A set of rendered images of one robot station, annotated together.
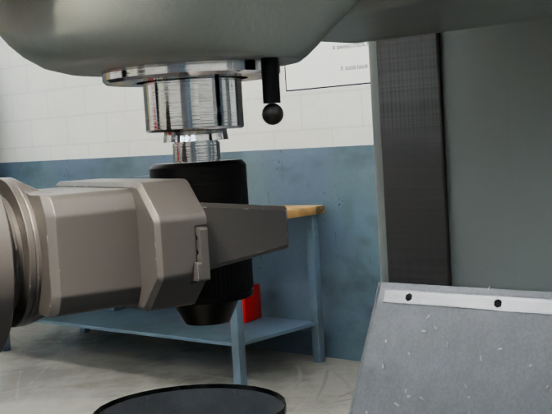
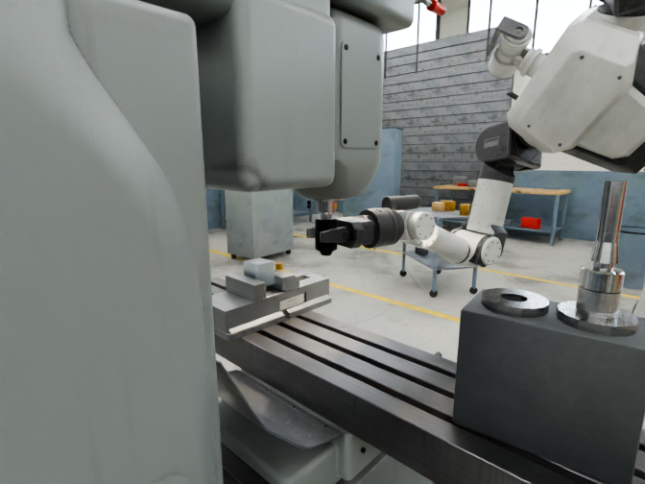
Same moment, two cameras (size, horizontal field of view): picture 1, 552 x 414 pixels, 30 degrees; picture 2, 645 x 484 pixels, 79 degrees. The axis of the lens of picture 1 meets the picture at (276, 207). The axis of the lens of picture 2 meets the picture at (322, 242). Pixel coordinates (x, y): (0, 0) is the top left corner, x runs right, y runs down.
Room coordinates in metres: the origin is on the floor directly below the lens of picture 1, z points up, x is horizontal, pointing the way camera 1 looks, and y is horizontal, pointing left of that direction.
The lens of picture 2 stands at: (1.31, 0.05, 1.38)
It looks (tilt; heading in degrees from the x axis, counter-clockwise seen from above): 12 degrees down; 182
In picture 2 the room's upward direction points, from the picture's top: straight up
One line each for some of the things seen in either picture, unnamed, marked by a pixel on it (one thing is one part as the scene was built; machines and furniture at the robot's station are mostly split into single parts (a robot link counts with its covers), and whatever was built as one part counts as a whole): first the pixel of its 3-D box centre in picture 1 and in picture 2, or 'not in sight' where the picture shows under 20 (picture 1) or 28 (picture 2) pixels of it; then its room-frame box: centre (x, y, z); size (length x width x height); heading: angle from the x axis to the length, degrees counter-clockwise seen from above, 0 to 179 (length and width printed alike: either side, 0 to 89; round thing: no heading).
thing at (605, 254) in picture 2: not in sight; (609, 226); (0.81, 0.40, 1.30); 0.03 x 0.03 x 0.11
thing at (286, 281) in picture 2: not in sight; (275, 278); (0.30, -0.10, 1.08); 0.12 x 0.06 x 0.04; 48
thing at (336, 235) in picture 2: not in sight; (334, 235); (0.52, 0.05, 1.23); 0.06 x 0.02 x 0.03; 124
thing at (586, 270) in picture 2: not in sight; (602, 272); (0.81, 0.40, 1.24); 0.05 x 0.05 x 0.01
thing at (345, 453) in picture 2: not in sight; (325, 399); (0.50, 0.04, 0.85); 0.50 x 0.35 x 0.12; 139
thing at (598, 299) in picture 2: not in sight; (598, 294); (0.81, 0.40, 1.21); 0.05 x 0.05 x 0.05
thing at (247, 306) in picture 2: not in sight; (269, 292); (0.32, -0.12, 1.04); 0.35 x 0.15 x 0.11; 138
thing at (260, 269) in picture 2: not in sight; (258, 272); (0.35, -0.14, 1.10); 0.06 x 0.05 x 0.06; 48
